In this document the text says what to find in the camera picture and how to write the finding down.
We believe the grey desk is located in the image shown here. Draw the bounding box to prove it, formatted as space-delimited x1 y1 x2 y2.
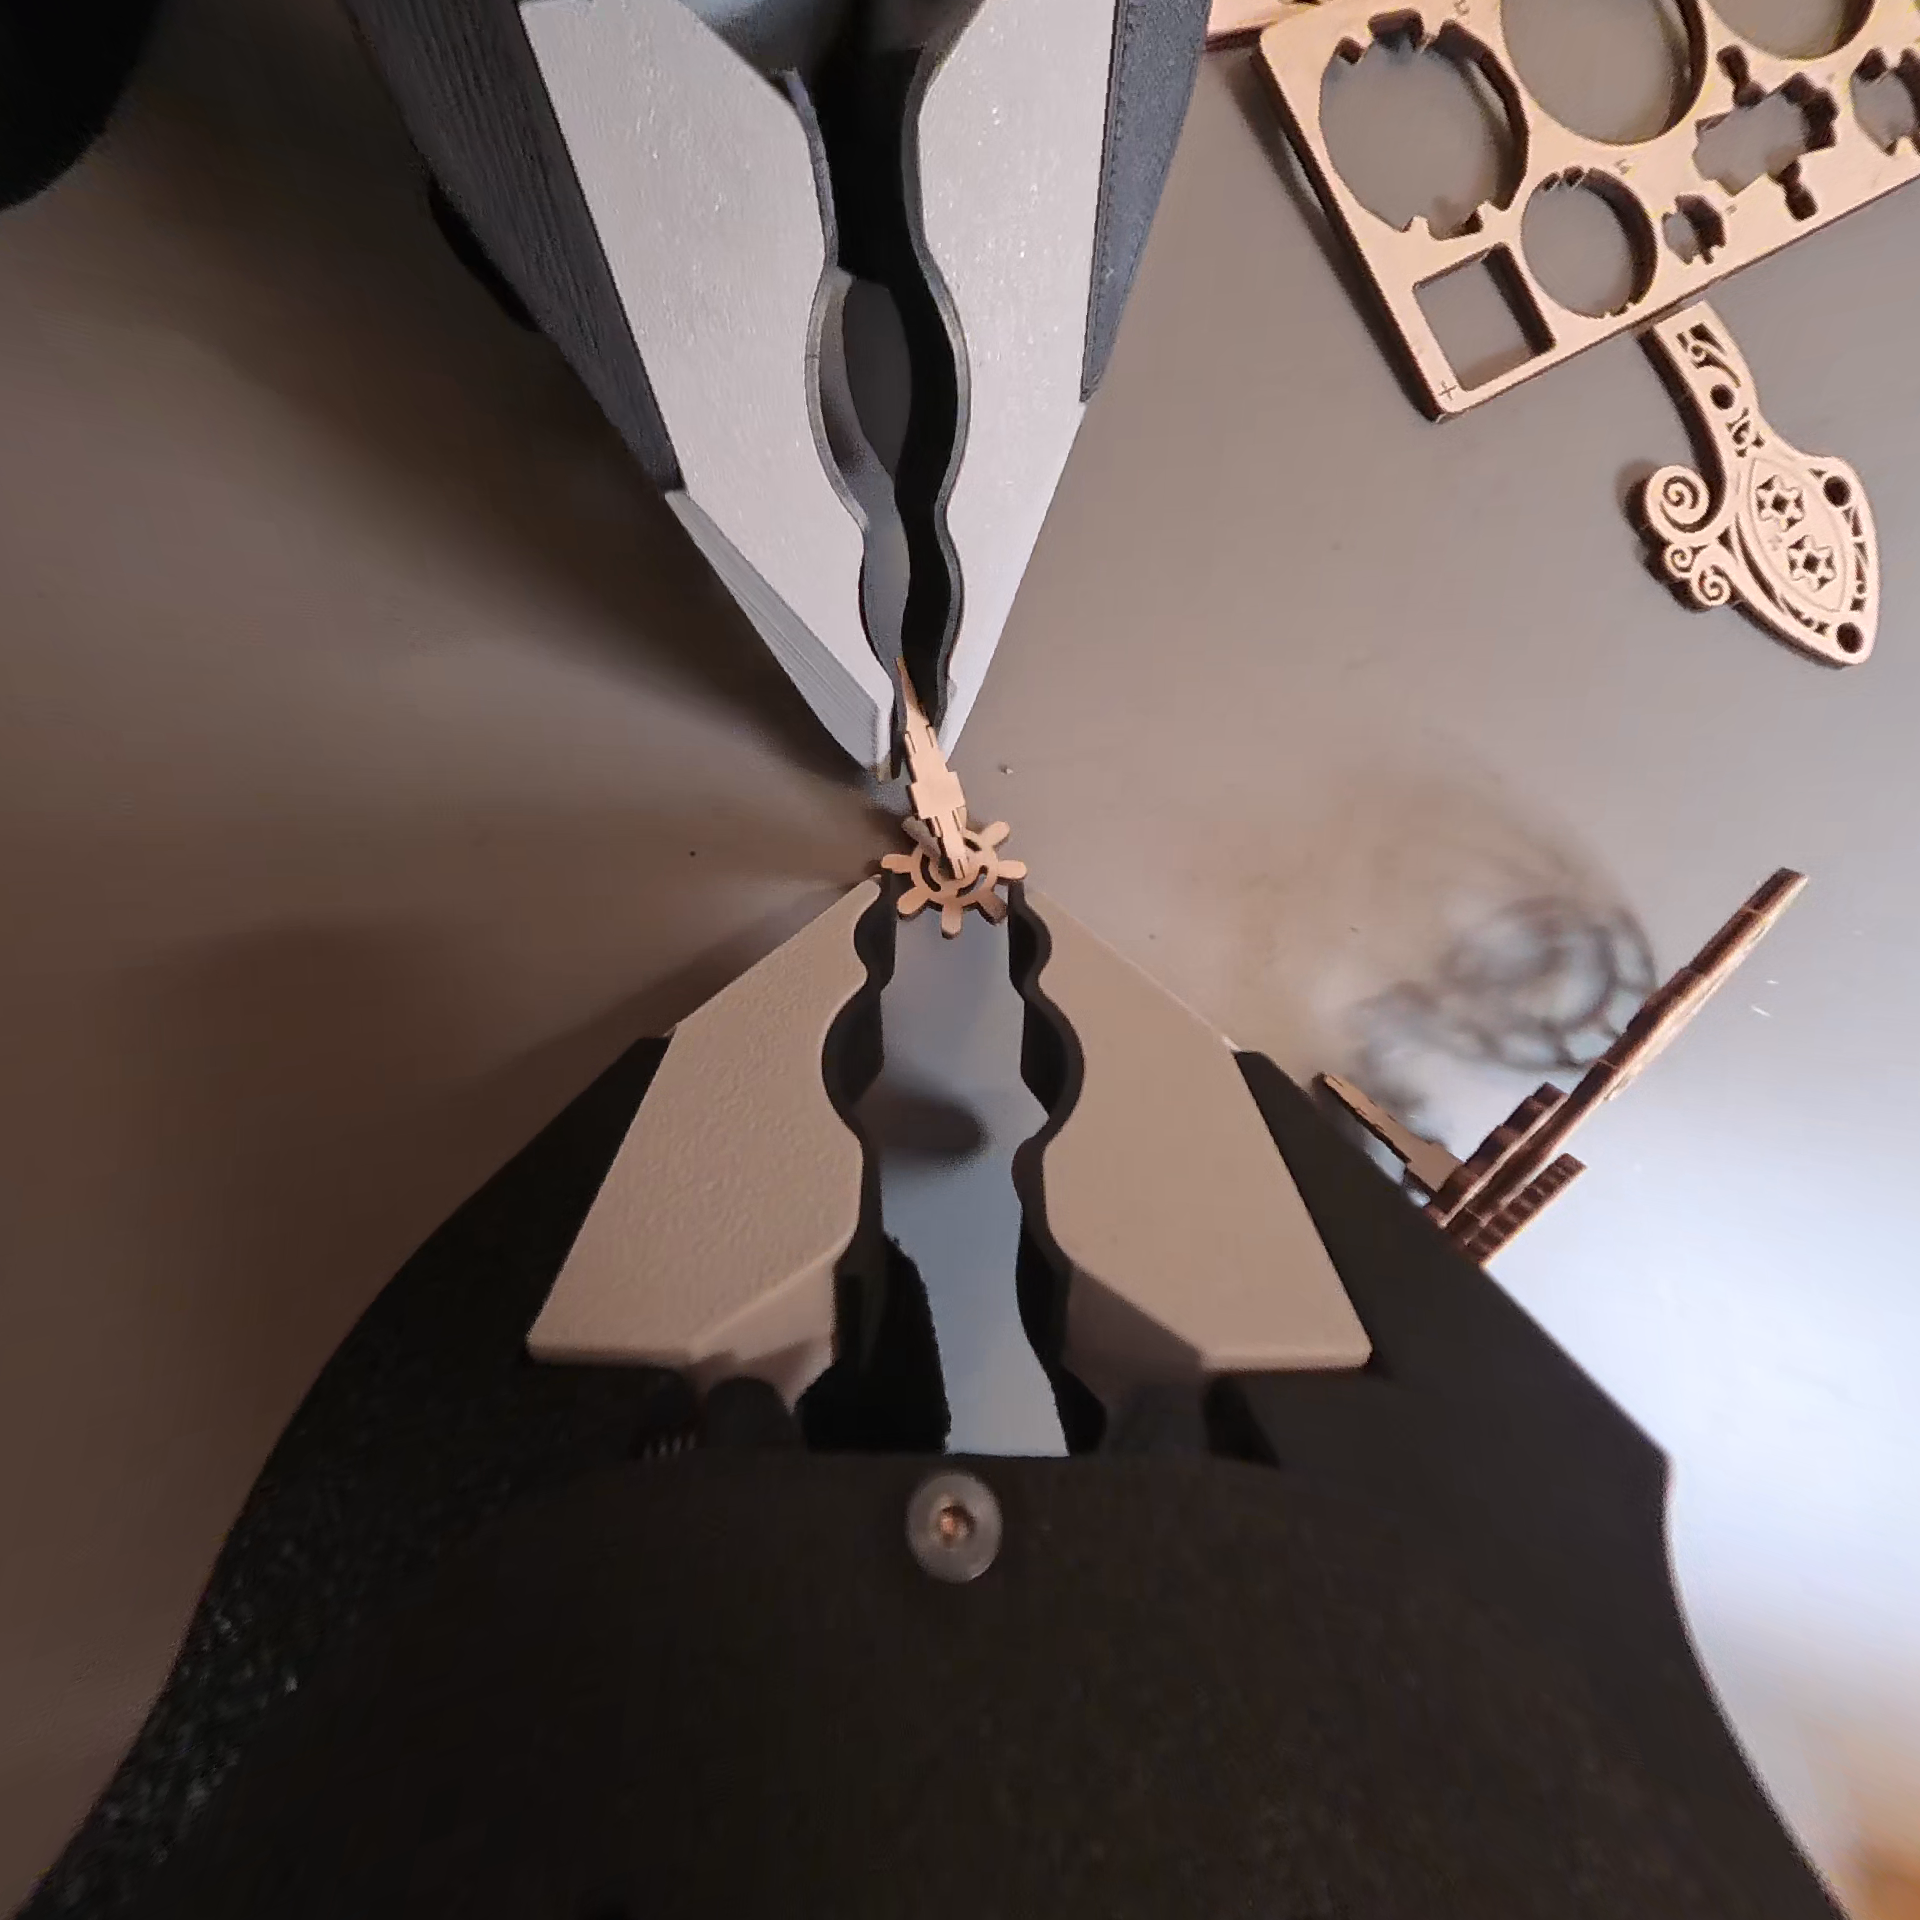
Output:
0 0 1920 1920

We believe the small wooden gear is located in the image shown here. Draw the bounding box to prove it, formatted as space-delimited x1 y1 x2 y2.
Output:
880 816 1033 944

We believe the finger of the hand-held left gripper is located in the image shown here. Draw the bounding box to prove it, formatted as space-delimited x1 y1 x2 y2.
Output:
914 0 1122 719
344 0 910 778

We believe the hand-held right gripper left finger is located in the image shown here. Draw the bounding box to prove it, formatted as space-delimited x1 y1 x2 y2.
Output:
526 879 894 1412

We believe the wooden gear and dial assembly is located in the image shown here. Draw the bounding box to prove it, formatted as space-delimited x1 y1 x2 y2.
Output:
1317 867 1808 1274

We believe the ornate wooden leaf piece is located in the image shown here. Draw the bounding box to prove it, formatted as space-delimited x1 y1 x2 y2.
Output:
1631 299 1881 672

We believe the wooden puzzle frame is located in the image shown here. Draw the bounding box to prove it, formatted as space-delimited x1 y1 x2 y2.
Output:
1251 0 1920 425

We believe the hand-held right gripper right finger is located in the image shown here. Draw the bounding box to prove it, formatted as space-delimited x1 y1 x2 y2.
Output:
1006 882 1374 1420

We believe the small wooden stepped pin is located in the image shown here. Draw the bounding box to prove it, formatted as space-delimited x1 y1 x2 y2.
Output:
886 656 970 887

